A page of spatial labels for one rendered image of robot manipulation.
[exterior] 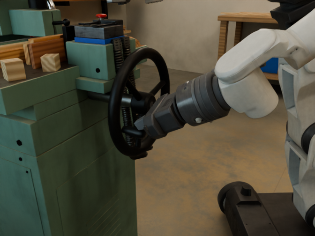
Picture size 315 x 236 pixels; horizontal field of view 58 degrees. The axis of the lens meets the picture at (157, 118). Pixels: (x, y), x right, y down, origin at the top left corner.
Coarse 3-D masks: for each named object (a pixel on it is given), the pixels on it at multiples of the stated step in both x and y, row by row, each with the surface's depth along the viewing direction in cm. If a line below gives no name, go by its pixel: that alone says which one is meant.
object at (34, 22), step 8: (16, 16) 82; (24, 16) 80; (32, 16) 79; (40, 16) 78; (48, 16) 79; (56, 16) 81; (16, 24) 83; (24, 24) 82; (32, 24) 80; (40, 24) 79; (48, 24) 80; (16, 32) 84; (24, 32) 83; (32, 32) 81; (40, 32) 80; (48, 32) 80; (56, 32) 83
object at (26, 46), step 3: (24, 45) 76; (27, 45) 75; (24, 48) 76; (27, 48) 76; (24, 51) 76; (27, 51) 76; (27, 54) 76; (27, 57) 77; (27, 60) 77; (30, 60) 77; (27, 63) 78; (30, 63) 77
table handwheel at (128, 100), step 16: (144, 48) 70; (128, 64) 65; (160, 64) 79; (128, 80) 66; (160, 80) 84; (96, 96) 81; (112, 96) 63; (128, 96) 76; (144, 96) 73; (112, 112) 63; (144, 112) 74; (112, 128) 65; (144, 144) 80
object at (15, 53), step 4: (16, 48) 78; (20, 48) 78; (0, 52) 73; (4, 52) 74; (8, 52) 75; (12, 52) 76; (16, 52) 77; (20, 52) 78; (0, 56) 73; (4, 56) 74; (8, 56) 75; (12, 56) 76; (16, 56) 77; (20, 56) 78; (24, 56) 79; (24, 60) 80; (0, 64) 74
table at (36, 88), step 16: (64, 64) 78; (0, 80) 64; (32, 80) 65; (48, 80) 69; (64, 80) 73; (80, 80) 76; (96, 80) 75; (112, 80) 76; (0, 96) 59; (16, 96) 62; (32, 96) 65; (48, 96) 70; (0, 112) 61
